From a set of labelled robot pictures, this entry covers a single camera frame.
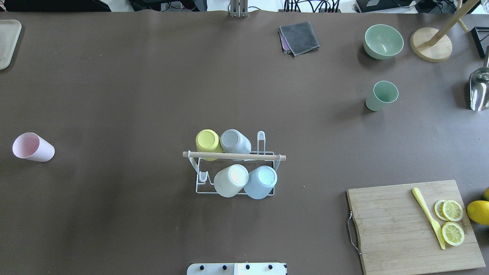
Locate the green bowl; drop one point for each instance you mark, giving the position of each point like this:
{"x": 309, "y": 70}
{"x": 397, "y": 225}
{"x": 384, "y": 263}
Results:
{"x": 382, "y": 42}

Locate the green plastic cup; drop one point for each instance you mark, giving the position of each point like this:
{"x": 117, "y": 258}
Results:
{"x": 383, "y": 94}

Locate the whole yellow lemon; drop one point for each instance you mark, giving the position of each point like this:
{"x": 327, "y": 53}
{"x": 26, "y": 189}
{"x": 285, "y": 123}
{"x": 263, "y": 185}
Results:
{"x": 478, "y": 211}

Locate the black frame object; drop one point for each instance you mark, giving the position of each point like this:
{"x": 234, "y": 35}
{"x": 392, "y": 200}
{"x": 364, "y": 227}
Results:
{"x": 480, "y": 37}

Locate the yellow plastic knife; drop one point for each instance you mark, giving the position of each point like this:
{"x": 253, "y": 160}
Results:
{"x": 434, "y": 224}

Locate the grey folded cloth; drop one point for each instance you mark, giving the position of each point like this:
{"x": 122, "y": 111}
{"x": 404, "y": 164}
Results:
{"x": 300, "y": 37}

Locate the metal scoop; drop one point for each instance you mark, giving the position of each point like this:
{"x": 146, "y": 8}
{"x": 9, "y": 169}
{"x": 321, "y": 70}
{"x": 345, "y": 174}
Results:
{"x": 479, "y": 85}

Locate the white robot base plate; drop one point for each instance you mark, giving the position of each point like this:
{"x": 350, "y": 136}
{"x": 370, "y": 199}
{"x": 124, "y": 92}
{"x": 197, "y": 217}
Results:
{"x": 246, "y": 268}

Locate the pink plastic cup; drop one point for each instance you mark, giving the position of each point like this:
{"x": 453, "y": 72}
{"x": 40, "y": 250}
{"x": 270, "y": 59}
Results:
{"x": 31, "y": 146}

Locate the wooden cutting board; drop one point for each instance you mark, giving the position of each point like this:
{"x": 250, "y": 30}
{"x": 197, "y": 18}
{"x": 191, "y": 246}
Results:
{"x": 395, "y": 236}

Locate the white wire cup rack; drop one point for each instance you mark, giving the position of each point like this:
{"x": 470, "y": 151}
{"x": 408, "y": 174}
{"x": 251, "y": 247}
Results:
{"x": 206, "y": 164}

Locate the wooden stand with round base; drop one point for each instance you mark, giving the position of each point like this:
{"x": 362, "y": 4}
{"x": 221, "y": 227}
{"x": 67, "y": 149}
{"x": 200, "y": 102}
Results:
{"x": 434, "y": 45}

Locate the lemon slice upper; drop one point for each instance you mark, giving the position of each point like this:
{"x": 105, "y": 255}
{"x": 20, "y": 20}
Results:
{"x": 452, "y": 210}

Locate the purple cloth under grey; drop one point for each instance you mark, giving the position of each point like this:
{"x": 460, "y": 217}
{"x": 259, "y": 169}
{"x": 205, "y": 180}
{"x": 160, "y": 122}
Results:
{"x": 284, "y": 44}

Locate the lemon slice hidden behind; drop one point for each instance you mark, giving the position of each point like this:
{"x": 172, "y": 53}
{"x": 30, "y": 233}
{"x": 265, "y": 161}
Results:
{"x": 438, "y": 210}

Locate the light blue plastic cup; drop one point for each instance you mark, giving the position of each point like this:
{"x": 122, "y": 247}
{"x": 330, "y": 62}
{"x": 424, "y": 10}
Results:
{"x": 260, "y": 183}

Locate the lemon slice lower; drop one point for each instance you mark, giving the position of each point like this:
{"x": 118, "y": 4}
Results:
{"x": 453, "y": 233}

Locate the white plastic cup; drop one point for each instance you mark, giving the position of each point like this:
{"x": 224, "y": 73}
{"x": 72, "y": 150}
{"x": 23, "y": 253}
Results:
{"x": 229, "y": 181}

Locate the grey plastic cup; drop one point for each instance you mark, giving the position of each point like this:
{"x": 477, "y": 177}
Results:
{"x": 232, "y": 141}

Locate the lemon slice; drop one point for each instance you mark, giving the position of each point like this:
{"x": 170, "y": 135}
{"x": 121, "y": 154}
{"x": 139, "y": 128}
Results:
{"x": 452, "y": 210}
{"x": 453, "y": 233}

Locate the yellow plastic cup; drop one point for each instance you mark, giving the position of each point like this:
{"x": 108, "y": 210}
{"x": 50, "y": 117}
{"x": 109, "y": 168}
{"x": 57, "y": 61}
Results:
{"x": 208, "y": 141}

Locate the beige plastic tray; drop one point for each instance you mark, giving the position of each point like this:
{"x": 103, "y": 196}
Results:
{"x": 9, "y": 33}

